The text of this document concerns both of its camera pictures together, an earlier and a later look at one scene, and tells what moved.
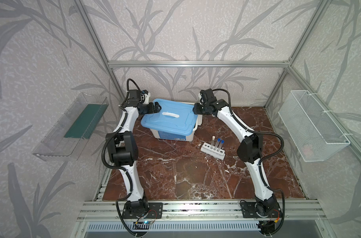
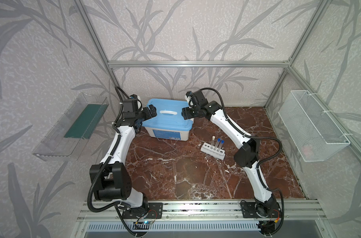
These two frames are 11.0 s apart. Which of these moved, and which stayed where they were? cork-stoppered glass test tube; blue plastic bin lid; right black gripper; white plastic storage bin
Moved: right black gripper; white plastic storage bin
Stayed: blue plastic bin lid; cork-stoppered glass test tube
